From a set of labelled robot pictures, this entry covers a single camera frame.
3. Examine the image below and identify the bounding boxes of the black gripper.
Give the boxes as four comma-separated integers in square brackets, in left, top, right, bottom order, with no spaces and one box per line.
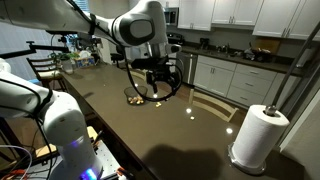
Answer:
[131,57,181,93]

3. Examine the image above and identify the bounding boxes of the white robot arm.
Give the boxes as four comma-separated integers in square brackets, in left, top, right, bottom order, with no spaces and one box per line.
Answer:
[0,0,176,180]

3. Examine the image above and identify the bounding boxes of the wrapped cookies in basket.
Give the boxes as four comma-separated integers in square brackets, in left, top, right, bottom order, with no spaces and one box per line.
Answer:
[128,96,144,105]

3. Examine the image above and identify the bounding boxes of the black office chair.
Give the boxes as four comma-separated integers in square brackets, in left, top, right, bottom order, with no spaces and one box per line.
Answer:
[111,45,124,66]

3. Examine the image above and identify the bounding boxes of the black stove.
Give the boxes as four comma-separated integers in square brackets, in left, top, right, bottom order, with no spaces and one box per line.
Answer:
[167,32,185,45]

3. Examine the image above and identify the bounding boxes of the coffee maker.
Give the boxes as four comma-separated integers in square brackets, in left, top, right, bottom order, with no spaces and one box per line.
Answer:
[200,38,209,50]

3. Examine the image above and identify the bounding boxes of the tissue box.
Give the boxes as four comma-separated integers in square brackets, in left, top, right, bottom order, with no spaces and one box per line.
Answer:
[75,57,95,68]

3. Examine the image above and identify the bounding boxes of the stainless microwave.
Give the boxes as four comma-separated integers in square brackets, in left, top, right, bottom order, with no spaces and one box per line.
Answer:
[164,7,179,26]

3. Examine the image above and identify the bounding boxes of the wooden dining chair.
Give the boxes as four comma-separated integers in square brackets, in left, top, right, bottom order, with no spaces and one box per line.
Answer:
[189,89,238,122]

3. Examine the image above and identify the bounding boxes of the potted green plant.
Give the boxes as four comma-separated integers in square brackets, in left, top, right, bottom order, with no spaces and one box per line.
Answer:
[49,52,79,74]

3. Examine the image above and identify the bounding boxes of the paper towel roll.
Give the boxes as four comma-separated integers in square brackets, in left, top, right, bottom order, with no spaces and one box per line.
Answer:
[232,105,289,168]

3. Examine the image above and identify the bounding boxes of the metal paper towel holder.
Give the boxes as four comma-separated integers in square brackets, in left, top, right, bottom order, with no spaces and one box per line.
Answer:
[228,22,320,176]

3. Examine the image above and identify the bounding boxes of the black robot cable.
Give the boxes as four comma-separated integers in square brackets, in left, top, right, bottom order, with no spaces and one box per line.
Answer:
[122,46,185,103]

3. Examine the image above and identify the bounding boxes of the black camera tripod arm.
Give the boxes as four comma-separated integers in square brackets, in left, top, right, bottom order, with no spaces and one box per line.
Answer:
[0,41,69,59]

